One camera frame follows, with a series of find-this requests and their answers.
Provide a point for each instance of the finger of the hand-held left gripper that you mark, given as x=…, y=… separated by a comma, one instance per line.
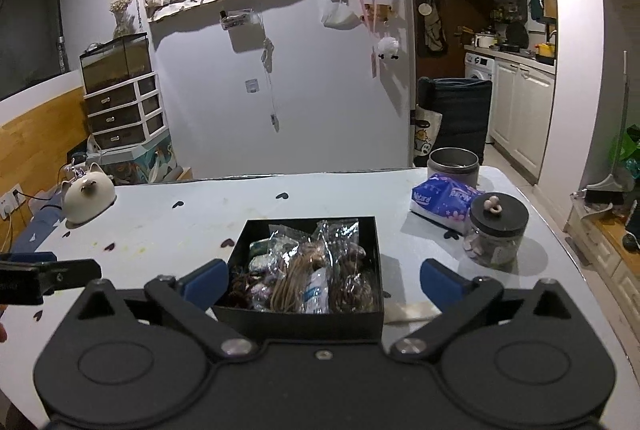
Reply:
x=70, y=272

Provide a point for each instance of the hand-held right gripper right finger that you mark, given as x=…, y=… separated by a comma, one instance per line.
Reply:
x=442, y=285

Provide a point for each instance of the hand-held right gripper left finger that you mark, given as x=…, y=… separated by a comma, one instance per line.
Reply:
x=205, y=285

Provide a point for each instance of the small clear packet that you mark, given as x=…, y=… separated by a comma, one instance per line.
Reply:
x=262, y=297

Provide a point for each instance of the brown rubber band packet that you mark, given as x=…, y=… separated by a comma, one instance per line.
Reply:
x=292, y=282

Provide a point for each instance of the black storage box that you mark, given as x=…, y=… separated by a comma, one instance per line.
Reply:
x=300, y=327

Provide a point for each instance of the blue white packet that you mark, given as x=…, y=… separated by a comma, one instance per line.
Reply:
x=315, y=292

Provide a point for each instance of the beige cloth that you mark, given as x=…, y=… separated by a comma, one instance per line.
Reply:
x=407, y=312

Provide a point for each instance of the blue bedding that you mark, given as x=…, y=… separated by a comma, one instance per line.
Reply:
x=35, y=230

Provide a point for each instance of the cat-shaped ceramic lamp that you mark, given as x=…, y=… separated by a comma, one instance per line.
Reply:
x=90, y=200

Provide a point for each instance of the glass jar with black lid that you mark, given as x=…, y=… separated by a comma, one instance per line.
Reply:
x=495, y=230

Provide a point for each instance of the blue tissue pack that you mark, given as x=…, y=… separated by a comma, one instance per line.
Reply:
x=442, y=202

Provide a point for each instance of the metal canister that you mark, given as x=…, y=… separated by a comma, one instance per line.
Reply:
x=452, y=167

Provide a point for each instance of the teal printed cabinet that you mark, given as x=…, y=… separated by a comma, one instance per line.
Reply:
x=145, y=160

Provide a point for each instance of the cartoon tote bag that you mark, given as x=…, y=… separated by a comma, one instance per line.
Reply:
x=426, y=132

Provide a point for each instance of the white low cabinet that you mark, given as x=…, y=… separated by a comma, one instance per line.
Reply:
x=605, y=250

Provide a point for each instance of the white drawer unit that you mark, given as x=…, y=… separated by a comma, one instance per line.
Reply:
x=125, y=110

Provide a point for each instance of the white lower kitchen cabinets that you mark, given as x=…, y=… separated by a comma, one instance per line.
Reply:
x=522, y=120

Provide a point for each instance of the white washing machine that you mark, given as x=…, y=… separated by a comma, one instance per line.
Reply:
x=479, y=95

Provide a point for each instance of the glass fish tank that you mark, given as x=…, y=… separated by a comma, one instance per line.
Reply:
x=117, y=62

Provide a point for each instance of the green plastic bag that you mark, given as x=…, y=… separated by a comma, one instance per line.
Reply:
x=627, y=147

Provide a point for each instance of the white plush sheep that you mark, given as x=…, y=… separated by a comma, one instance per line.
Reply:
x=387, y=48

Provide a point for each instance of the white pot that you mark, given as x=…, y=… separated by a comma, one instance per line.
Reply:
x=484, y=41

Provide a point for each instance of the yellow pot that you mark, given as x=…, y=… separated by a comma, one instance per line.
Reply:
x=545, y=50

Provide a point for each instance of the vase of dried flowers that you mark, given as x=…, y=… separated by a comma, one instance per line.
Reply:
x=121, y=17

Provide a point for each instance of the black pan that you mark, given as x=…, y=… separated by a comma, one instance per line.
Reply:
x=517, y=35

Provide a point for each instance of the hanging apron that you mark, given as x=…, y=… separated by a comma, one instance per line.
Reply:
x=432, y=20

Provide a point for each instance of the white hanging bag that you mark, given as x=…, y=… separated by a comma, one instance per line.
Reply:
x=340, y=16

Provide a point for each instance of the pink ribbon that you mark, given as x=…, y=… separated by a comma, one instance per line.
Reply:
x=367, y=5

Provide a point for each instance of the square wall hook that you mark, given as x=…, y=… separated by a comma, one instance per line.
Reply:
x=252, y=85

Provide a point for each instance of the clear wall holder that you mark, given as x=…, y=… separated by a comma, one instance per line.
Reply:
x=239, y=20

